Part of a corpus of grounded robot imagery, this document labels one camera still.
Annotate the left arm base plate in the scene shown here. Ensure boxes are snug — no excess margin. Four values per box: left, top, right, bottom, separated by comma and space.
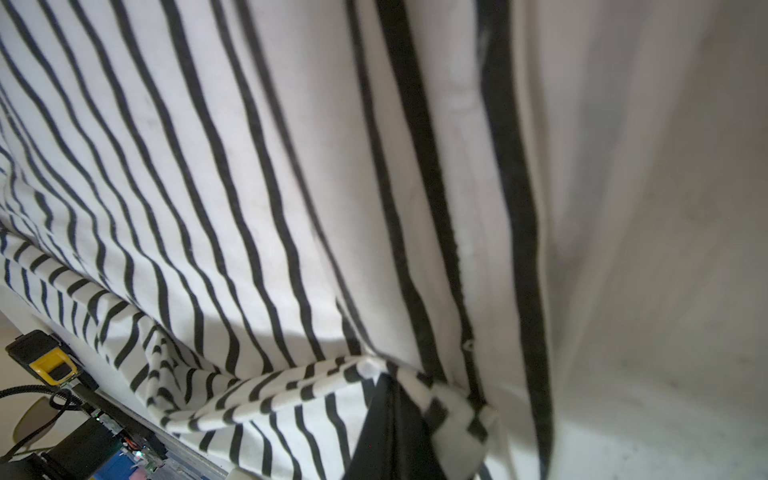
1, 414, 168, 479

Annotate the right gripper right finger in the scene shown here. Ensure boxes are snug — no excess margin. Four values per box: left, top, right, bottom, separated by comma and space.
394, 385, 445, 480

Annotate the black white striped tank top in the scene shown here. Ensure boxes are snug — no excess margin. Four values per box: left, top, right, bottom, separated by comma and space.
1, 1, 767, 479

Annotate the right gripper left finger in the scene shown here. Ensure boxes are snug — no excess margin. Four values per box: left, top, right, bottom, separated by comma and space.
343, 375, 395, 480

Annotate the yellow black tape measure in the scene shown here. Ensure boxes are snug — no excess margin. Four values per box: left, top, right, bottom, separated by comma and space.
5, 330, 99, 391

